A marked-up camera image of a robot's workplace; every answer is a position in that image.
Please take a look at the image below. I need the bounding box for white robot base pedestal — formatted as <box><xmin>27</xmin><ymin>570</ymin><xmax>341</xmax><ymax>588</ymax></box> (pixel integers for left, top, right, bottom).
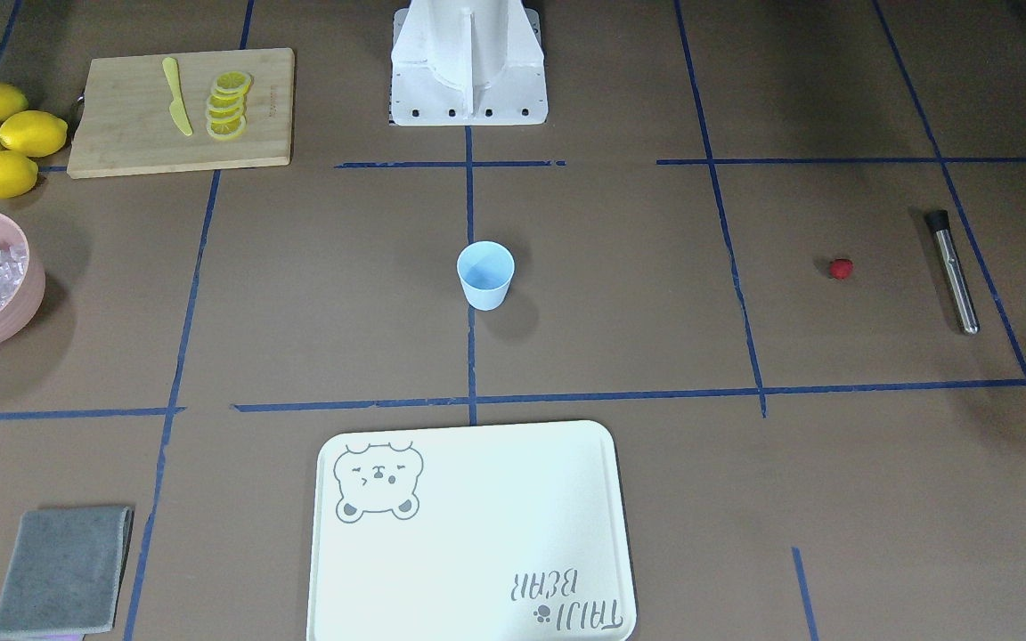
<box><xmin>388</xmin><ymin>1</ymin><xmax>549</xmax><ymax>126</ymax></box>

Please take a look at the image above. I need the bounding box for lemon slices row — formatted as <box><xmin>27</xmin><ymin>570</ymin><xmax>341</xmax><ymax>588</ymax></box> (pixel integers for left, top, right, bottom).
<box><xmin>204</xmin><ymin>70</ymin><xmax>253</xmax><ymax>142</ymax></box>

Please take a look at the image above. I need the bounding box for cream bear serving tray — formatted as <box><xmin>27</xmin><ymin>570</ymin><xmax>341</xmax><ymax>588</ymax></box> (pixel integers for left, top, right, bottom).
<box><xmin>305</xmin><ymin>419</ymin><xmax>638</xmax><ymax>640</ymax></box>

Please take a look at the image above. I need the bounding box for yellow plastic knife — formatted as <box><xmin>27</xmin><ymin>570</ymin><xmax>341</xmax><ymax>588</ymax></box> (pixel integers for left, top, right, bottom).
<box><xmin>160</xmin><ymin>56</ymin><xmax>194</xmax><ymax>137</ymax></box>

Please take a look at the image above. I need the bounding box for grey folded cloth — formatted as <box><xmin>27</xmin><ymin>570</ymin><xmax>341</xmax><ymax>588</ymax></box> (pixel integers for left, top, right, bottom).
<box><xmin>0</xmin><ymin>506</ymin><xmax>134</xmax><ymax>640</ymax></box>

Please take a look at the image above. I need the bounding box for light blue plastic cup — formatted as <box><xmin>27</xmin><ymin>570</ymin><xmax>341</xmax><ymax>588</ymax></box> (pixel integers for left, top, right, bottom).
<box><xmin>456</xmin><ymin>240</ymin><xmax>516</xmax><ymax>310</ymax></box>

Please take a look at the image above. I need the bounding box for bamboo cutting board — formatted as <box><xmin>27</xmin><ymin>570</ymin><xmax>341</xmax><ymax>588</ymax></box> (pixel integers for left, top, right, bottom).
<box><xmin>66</xmin><ymin>48</ymin><xmax>295</xmax><ymax>179</ymax></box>

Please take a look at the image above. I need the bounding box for whole lemon bottom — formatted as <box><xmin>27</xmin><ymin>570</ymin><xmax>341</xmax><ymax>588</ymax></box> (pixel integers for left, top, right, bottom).
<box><xmin>0</xmin><ymin>150</ymin><xmax>39</xmax><ymax>199</ymax></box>

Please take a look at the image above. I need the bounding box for red strawberry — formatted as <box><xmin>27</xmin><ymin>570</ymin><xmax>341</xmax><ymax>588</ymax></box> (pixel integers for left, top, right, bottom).
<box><xmin>827</xmin><ymin>258</ymin><xmax>854</xmax><ymax>280</ymax></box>

